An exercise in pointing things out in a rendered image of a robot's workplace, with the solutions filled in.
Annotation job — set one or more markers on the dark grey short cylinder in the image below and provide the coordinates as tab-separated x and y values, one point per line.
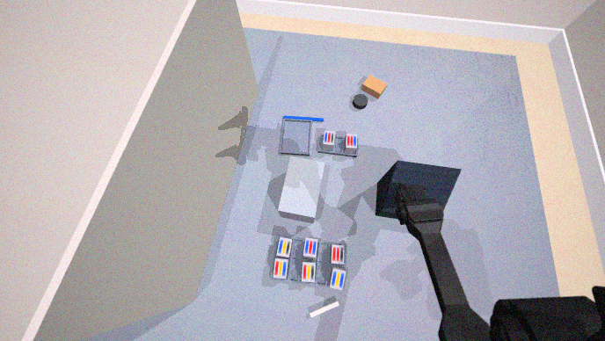
360	101

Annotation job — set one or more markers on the white label with red and black stripes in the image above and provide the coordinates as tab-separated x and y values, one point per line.
337	253

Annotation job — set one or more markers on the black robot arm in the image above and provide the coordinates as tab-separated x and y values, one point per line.
560	318

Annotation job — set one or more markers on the tan rectangular block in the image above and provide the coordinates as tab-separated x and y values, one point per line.
374	87

